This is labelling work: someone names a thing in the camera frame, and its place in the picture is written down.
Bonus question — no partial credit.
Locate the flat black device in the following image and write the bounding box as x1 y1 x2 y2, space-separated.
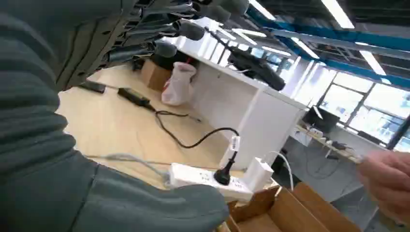
78 81 107 94

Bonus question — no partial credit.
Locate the person's hand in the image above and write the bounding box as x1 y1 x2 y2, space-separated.
356 149 410 225

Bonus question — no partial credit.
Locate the grey power strip cable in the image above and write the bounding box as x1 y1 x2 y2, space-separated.
84 153 171 185

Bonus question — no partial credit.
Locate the white power strip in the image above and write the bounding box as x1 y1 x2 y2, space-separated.
167 162 254 203

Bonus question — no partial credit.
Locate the white charger block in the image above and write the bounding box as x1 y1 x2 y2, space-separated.
243 156 275 193

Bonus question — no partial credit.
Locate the black power adapter brick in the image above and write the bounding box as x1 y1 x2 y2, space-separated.
117 87 152 109

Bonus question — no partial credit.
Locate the wooden card box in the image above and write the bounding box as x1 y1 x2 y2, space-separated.
217 182 363 232

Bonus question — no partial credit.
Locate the black computer monitor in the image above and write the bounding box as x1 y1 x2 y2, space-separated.
302 105 341 134

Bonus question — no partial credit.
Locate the brown cardboard box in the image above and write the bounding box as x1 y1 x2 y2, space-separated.
140 58 173 92

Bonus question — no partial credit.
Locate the pale background desk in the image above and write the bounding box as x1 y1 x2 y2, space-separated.
294 124 364 164

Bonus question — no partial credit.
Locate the white charger cable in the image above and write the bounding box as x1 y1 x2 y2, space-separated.
267 150 294 191

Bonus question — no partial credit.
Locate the large window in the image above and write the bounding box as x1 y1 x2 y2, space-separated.
294 71 410 153

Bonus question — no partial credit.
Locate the white desk partition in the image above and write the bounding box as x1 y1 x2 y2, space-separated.
162 17 309 171

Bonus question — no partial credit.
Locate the blue ceiling beam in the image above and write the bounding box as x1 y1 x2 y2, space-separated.
246 5 410 89

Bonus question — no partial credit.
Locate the black plug with cable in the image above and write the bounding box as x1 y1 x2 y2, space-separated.
149 107 241 187

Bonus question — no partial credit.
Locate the white plastic bag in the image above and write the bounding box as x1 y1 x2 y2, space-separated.
161 61 197 107

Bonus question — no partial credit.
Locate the black bag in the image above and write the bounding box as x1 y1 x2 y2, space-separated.
226 46 286 92

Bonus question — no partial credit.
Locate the ribbed grey left arm sleeve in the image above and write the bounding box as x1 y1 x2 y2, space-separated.
0 14 77 177

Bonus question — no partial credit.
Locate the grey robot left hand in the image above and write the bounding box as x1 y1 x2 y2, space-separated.
0 0 249 232

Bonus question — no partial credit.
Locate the ceiling light strip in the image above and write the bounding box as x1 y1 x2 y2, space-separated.
354 41 387 76
291 37 320 60
321 0 355 30
248 0 277 21

